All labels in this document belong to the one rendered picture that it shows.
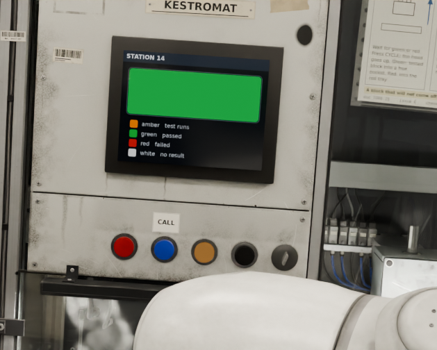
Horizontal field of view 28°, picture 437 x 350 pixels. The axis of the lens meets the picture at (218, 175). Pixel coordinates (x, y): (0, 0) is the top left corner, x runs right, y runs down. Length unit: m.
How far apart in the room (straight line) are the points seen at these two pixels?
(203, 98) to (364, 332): 0.66
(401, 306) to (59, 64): 0.79
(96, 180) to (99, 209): 0.04
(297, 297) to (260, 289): 0.03
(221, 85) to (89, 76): 0.20
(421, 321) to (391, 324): 0.02
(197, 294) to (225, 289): 0.02
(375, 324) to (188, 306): 0.16
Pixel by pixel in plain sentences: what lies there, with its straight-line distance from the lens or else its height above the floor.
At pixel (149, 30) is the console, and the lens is 1.29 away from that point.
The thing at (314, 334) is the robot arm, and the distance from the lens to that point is 0.67.
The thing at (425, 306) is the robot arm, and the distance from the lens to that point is 0.64.
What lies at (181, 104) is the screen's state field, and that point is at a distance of 1.26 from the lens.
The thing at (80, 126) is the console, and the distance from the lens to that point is 1.30.
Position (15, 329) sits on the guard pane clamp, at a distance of 1.38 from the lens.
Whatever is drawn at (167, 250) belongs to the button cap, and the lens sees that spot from 1.30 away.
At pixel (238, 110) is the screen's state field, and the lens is 1.26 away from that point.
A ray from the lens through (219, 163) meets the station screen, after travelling 1.27.
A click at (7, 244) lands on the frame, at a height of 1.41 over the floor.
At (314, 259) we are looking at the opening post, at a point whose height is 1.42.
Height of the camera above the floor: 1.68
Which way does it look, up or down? 6 degrees down
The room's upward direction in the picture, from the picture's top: 4 degrees clockwise
